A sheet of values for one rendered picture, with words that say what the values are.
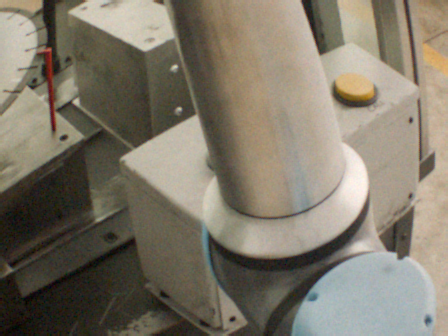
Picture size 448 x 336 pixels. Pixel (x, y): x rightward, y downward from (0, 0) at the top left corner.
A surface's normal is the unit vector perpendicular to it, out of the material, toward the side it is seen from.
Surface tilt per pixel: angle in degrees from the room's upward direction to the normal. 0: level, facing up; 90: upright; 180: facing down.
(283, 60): 89
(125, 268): 0
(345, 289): 7
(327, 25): 90
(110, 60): 90
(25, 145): 0
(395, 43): 90
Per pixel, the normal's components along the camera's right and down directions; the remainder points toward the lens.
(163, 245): -0.77, 0.43
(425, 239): -0.08, -0.79
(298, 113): 0.50, 0.47
